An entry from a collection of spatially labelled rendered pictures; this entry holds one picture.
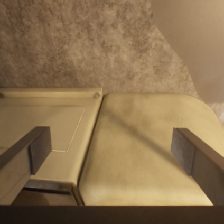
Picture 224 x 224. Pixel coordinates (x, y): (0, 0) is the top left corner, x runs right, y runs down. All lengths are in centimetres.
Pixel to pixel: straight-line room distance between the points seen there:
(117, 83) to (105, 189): 59
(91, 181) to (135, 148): 21
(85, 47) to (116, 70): 20
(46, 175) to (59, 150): 11
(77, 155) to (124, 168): 20
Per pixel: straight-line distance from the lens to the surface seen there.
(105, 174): 61
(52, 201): 69
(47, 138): 16
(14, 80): 121
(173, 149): 17
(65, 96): 103
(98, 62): 92
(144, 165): 63
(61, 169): 66
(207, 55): 95
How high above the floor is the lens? 83
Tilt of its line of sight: 50 degrees down
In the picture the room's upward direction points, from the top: 169 degrees counter-clockwise
